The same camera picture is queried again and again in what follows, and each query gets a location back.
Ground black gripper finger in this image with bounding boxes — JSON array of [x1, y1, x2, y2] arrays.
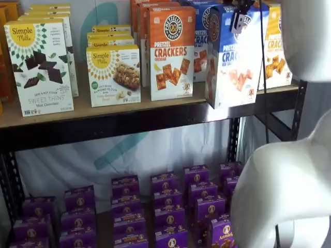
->
[[223, 0, 253, 33]]

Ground blue pretzel crackers box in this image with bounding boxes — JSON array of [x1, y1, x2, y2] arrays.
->
[[178, 0, 217, 83], [205, 4, 264, 110]]

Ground yellow pretzel crackers box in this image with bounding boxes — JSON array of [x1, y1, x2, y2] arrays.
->
[[258, 4, 294, 90]]

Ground orange cheddar pretzel crackers box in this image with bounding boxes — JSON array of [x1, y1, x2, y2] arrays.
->
[[147, 5, 197, 101], [130, 0, 157, 54], [136, 1, 181, 88]]

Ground Simple Mills almond bars box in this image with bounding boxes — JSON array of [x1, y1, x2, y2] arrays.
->
[[92, 24, 132, 33], [86, 44, 142, 107], [86, 30, 133, 39], [87, 36, 135, 48]]

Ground purple Annie's box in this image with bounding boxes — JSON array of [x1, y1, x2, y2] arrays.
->
[[188, 181, 218, 205], [193, 218, 237, 248], [64, 185, 96, 211], [12, 215, 52, 240], [224, 177, 240, 199], [9, 237, 50, 248], [61, 208, 97, 233], [151, 172, 179, 193], [113, 212, 145, 237], [153, 190, 185, 210], [22, 196, 56, 219], [111, 195, 142, 216], [219, 162, 244, 181], [59, 231, 98, 248], [154, 207, 186, 232], [113, 232, 148, 248], [155, 229, 189, 248], [195, 196, 226, 223], [111, 175, 140, 198], [183, 165, 210, 185]]

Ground Simple Mills sweet thins box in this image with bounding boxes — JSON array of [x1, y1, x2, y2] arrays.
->
[[29, 3, 71, 11], [4, 18, 75, 117], [24, 9, 72, 17], [17, 14, 80, 98]]

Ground wooden shelf board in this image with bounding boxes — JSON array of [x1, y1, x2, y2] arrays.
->
[[0, 64, 299, 129]]

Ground orange snack box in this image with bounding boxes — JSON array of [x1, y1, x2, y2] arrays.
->
[[0, 0, 23, 23], [0, 5, 16, 103]]

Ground white plastic backdrop sheet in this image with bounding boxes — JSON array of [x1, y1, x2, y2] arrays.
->
[[14, 0, 293, 215]]

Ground purple Annie's snack boxes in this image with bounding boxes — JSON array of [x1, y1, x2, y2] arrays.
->
[[51, 206, 156, 248]]

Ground metal shelf rack frame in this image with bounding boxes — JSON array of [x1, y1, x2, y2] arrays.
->
[[0, 80, 308, 248]]

